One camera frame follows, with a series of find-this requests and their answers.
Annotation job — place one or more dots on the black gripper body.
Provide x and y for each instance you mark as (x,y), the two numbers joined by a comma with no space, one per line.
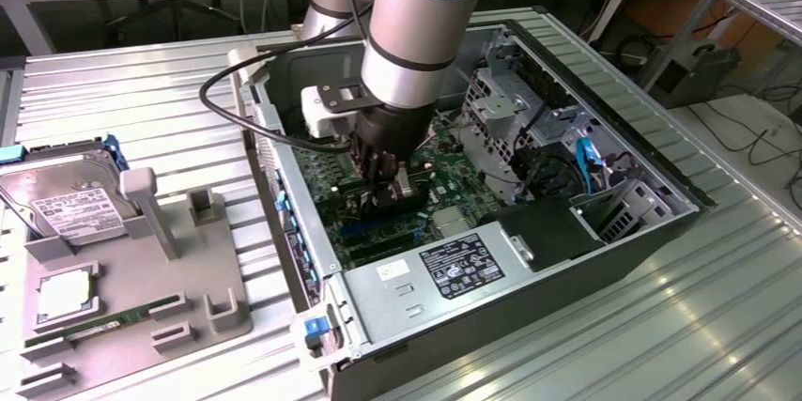
(396,131)

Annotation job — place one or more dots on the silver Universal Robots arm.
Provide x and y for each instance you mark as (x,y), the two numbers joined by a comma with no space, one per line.
(408,44)

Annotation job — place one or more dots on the green motherboard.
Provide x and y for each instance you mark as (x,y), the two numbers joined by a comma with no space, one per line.
(458,185)

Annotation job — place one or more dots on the blue expansion slot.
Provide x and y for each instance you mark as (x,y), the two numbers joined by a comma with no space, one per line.
(354,231)

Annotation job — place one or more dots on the small silver heatsink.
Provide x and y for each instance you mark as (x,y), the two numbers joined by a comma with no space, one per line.
(452,225)

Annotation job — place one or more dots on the silver metal disk bay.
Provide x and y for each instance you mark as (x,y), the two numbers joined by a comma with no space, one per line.
(501,110)

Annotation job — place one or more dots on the grey power supply unit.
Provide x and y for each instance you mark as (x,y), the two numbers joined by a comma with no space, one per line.
(401,293)

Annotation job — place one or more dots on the black plastic fan shroud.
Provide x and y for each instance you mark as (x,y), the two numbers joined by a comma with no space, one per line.
(545,232)

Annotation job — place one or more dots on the blue case latch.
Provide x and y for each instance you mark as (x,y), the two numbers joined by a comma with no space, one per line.
(316,329)

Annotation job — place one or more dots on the black open PC case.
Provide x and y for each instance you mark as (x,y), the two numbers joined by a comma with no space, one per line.
(564,288)

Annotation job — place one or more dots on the blue disk caddy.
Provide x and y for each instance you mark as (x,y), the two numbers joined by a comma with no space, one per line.
(117,152)

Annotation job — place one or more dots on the grey parts rack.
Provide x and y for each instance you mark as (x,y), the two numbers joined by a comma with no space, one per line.
(138,288)

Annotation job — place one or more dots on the silver hard disk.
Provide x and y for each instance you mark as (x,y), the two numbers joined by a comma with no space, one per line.
(63,204)

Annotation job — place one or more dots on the grey box device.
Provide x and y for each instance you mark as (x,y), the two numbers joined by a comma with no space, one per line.
(696,74)

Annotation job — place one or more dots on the silver CPU chip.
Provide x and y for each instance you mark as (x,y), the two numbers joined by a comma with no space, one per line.
(66,295)

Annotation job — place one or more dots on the metal slat frame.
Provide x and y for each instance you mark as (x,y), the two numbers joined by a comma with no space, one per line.
(765,6)

